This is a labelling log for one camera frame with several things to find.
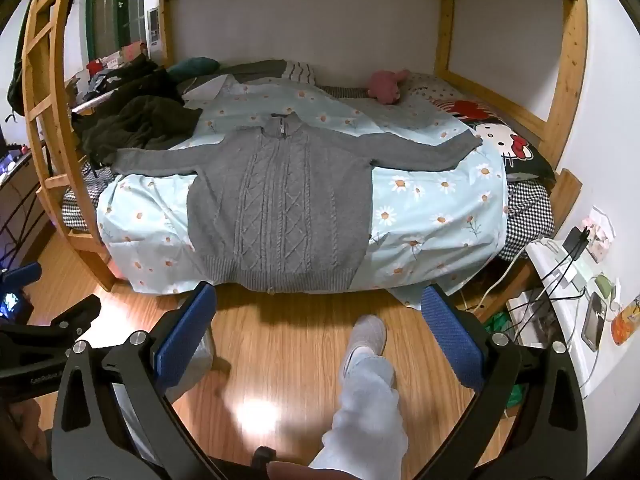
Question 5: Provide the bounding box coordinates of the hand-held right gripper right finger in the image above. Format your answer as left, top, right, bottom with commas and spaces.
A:
421, 284, 589, 480

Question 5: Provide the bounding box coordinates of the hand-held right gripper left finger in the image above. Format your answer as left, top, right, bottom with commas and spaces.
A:
50, 281, 221, 480

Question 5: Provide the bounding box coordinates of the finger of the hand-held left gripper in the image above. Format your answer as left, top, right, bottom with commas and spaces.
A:
0, 261, 42, 291
27, 295, 102, 346

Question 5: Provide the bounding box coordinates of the grey knit sweater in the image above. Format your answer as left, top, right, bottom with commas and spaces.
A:
111, 111, 484, 295

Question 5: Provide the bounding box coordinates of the green plastic bag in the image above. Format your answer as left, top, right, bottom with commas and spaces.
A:
482, 312, 521, 407

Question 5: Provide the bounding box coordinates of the clear plastic storage box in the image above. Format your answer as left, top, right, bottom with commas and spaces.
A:
505, 290, 552, 349

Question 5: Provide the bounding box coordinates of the grey slipper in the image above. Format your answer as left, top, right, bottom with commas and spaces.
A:
340, 315, 389, 376

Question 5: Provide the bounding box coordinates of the person's leg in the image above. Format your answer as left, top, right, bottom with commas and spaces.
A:
307, 350, 409, 480

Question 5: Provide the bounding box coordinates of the white power strip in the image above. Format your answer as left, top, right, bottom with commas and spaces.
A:
536, 239, 589, 292

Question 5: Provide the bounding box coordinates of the dark phone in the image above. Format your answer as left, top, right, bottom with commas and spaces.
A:
582, 292, 609, 352

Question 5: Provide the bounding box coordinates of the white side desk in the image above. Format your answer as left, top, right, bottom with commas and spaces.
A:
527, 237, 627, 402

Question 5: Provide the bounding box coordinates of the floral light blue duvet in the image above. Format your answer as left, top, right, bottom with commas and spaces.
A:
97, 77, 511, 311

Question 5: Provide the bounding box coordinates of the black charger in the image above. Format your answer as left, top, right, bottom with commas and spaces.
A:
562, 227, 591, 261

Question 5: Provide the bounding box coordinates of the green case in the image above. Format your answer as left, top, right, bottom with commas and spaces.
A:
595, 275, 617, 307

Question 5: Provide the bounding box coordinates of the orange snack packet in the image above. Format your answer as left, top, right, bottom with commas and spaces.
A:
612, 297, 640, 346

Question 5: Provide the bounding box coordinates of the pink printed card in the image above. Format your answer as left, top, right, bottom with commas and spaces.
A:
580, 205, 614, 264

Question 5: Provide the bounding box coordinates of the dark olive garment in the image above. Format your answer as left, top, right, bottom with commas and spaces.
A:
72, 95, 204, 168

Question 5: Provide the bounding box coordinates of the hanging dark garment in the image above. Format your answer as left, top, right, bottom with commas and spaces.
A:
6, 10, 37, 117

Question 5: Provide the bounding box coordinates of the cartoon cat pillow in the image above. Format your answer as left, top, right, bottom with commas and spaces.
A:
440, 97, 557, 184

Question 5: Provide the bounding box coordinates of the black jacket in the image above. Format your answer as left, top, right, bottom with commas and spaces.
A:
82, 59, 187, 107

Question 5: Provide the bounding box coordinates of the white cloth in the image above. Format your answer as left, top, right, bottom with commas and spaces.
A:
182, 75, 237, 102

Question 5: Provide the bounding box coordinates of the polka dot pillow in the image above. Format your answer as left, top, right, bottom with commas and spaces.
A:
400, 74, 467, 106

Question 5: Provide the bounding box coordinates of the pink plush toy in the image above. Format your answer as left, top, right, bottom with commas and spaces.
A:
367, 69, 412, 106

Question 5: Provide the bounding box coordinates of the teal pillow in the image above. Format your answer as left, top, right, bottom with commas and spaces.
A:
167, 57, 221, 81

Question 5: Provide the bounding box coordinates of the dark grey blanket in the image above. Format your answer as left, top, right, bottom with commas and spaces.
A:
220, 60, 289, 82

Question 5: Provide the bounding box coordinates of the striped cloth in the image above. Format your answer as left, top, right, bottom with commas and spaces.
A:
282, 61, 319, 85

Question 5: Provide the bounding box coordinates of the white cable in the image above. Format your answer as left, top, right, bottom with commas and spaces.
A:
462, 240, 540, 312

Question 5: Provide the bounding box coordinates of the wooden bunk bed frame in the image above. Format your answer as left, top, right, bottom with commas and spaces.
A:
22, 0, 591, 321

